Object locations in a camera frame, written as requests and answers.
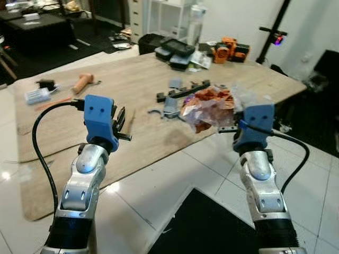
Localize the orange clear plastic wrapper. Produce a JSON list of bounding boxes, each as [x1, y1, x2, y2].
[[180, 84, 267, 134]]

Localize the thin wooden stick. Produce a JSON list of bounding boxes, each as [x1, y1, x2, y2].
[[124, 109, 136, 133]]

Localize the long black bar part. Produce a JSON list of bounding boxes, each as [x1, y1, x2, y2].
[[169, 80, 211, 99]]

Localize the thin red pen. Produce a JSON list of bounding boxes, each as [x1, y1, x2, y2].
[[35, 96, 73, 111]]

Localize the clear bag with papers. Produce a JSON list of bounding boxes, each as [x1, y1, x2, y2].
[[190, 50, 213, 70]]

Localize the orange black power tool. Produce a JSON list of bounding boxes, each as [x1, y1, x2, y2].
[[213, 37, 251, 65]]

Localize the small black gadget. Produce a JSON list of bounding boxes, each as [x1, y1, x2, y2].
[[37, 79, 57, 91]]

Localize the small white blue box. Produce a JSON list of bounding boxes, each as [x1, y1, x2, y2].
[[24, 88, 52, 104]]

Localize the black electronic device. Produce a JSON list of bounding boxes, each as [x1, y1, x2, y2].
[[154, 38, 196, 70]]

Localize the black floor mat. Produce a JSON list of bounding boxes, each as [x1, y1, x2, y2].
[[148, 187, 261, 254]]

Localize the black stand with purple light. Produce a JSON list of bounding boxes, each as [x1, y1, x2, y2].
[[256, 0, 292, 65]]

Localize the white shelf unit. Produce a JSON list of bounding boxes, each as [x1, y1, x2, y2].
[[142, 0, 208, 46]]

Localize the black low table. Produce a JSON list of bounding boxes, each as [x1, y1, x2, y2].
[[0, 11, 76, 52]]

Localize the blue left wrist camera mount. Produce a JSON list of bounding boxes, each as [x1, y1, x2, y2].
[[83, 95, 120, 153]]

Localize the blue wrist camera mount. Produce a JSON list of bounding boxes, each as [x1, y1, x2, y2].
[[233, 104, 275, 155], [83, 95, 120, 153]]

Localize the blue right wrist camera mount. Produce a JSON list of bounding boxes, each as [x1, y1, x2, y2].
[[233, 104, 275, 155]]

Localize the grey printed bracket part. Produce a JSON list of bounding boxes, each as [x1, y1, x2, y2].
[[164, 96, 182, 119]]

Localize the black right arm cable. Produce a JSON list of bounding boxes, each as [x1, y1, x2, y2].
[[239, 121, 311, 194]]

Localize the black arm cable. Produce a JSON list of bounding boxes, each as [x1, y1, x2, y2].
[[239, 121, 311, 194], [31, 100, 86, 213]]

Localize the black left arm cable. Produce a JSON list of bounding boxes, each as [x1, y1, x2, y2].
[[31, 100, 86, 213]]

